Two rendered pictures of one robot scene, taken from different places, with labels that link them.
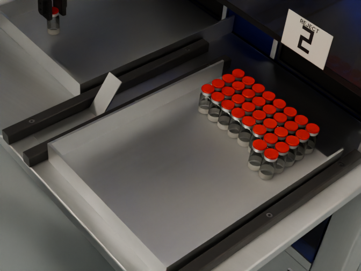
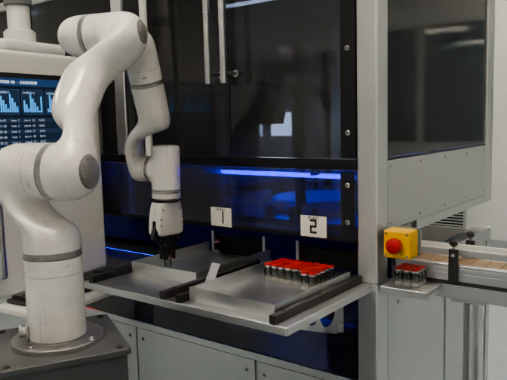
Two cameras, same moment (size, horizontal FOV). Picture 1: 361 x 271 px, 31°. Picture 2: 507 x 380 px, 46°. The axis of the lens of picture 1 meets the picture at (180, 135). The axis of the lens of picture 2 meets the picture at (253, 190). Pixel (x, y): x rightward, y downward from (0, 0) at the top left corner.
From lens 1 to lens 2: 86 cm
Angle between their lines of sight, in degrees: 37
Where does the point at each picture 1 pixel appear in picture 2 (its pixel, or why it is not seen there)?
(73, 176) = (208, 295)
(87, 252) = not seen: outside the picture
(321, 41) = (321, 222)
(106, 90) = (212, 271)
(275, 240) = (327, 304)
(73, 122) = not seen: hidden behind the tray
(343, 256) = (373, 357)
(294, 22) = (305, 220)
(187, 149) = (265, 289)
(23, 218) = not seen: outside the picture
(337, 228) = (364, 338)
